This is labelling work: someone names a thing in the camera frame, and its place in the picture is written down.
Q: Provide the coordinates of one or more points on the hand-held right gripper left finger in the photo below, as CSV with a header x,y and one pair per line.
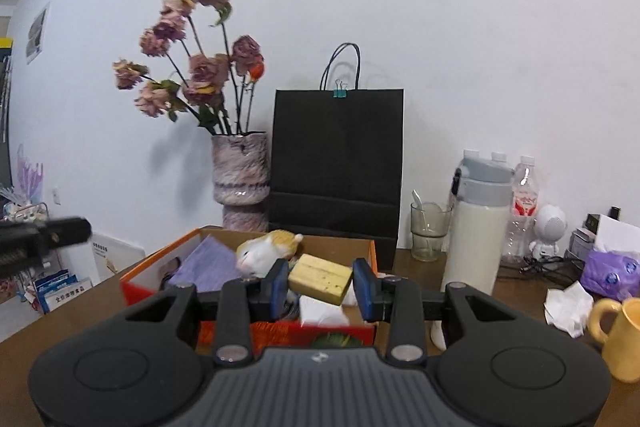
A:
x,y
277,289

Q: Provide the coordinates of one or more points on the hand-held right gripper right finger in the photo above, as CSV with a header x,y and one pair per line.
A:
x,y
366,289

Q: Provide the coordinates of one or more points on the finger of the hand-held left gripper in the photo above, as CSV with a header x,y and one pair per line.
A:
x,y
65,233

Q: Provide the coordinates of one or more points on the orange white plush toy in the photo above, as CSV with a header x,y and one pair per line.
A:
x,y
260,252

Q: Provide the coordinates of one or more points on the yellow sponge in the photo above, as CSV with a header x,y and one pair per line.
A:
x,y
320,279

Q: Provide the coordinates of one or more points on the red cardboard box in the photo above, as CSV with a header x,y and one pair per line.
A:
x,y
280,334

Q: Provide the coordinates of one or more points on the translucent cotton swab box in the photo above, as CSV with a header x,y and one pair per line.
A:
x,y
322,311

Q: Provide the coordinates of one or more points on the purple knitted cloth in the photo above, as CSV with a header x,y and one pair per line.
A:
x,y
205,267

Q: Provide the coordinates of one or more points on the white panel board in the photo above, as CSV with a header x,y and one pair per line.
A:
x,y
117,257

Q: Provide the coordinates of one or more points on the blue white boxes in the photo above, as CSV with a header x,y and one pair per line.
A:
x,y
65,294

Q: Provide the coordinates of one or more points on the purple plastic decoration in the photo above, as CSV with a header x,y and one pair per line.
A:
x,y
30,174

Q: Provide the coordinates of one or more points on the white spoon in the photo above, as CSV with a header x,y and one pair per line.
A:
x,y
416,198

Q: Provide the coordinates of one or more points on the white thermos grey lid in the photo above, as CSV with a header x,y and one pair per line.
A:
x,y
475,247

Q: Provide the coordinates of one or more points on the purple marbled vase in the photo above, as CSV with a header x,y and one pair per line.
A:
x,y
240,177

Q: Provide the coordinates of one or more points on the black paper bag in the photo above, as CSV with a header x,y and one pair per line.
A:
x,y
335,157

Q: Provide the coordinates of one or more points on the small white round speaker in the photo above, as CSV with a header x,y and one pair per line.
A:
x,y
550,222

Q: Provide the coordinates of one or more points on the teal binder clip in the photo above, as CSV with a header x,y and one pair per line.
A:
x,y
340,93

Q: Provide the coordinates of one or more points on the crumpled white tissue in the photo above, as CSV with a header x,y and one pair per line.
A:
x,y
570,307

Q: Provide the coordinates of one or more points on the grey power adapter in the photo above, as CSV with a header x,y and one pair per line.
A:
x,y
580,244

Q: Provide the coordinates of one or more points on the purple tissue pack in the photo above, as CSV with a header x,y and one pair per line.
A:
x,y
612,274

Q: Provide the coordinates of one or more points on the black plug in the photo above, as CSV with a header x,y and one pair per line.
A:
x,y
615,212

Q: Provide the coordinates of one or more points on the yellow mug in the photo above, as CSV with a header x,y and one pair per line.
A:
x,y
625,342

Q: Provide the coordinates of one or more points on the white wall socket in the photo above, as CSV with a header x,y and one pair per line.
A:
x,y
56,197

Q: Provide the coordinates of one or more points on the wall poster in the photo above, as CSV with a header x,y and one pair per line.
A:
x,y
37,34

